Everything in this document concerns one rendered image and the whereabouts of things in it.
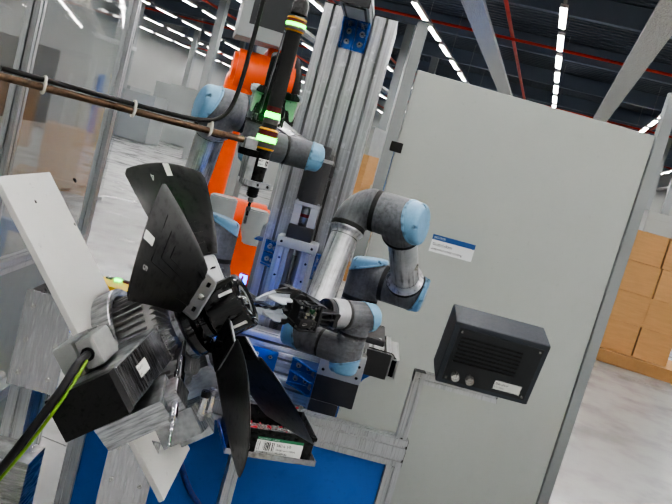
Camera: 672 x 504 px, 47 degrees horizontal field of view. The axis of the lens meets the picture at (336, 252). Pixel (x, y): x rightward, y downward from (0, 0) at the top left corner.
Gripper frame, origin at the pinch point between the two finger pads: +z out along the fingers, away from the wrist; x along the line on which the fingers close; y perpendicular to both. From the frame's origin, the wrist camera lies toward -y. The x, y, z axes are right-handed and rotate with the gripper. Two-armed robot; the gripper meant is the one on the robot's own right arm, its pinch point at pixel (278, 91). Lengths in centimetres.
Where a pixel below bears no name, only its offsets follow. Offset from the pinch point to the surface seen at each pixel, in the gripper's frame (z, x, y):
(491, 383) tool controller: -21, -76, 58
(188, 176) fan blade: -9.4, 14.0, 23.0
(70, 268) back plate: 8, 32, 45
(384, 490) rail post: -26, -58, 95
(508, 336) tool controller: -18, -75, 44
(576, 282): -154, -166, 38
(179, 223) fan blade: 23.7, 13.5, 29.0
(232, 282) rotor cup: 11.4, 0.3, 40.0
